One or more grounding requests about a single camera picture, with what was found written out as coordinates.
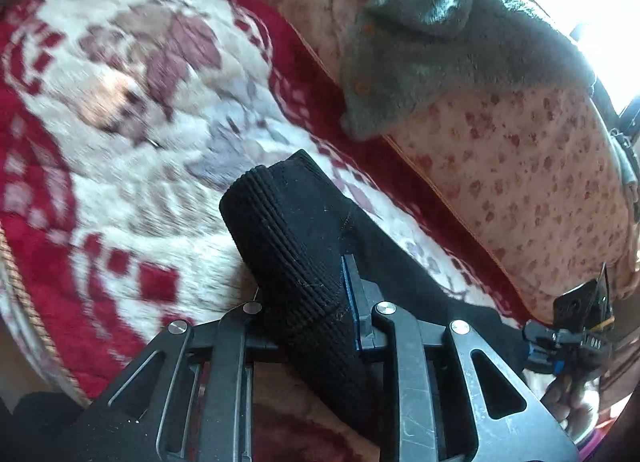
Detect black knit pants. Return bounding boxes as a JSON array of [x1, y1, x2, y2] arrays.
[[219, 150, 528, 438]]

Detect right hand white glove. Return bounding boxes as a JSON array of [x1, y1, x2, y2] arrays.
[[540, 374, 600, 444]]

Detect pink floral quilt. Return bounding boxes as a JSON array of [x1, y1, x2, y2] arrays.
[[263, 0, 638, 321]]

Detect red white floral blanket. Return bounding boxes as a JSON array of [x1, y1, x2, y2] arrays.
[[0, 0, 557, 462]]

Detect grey fleece jacket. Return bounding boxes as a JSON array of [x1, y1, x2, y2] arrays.
[[341, 0, 596, 141]]

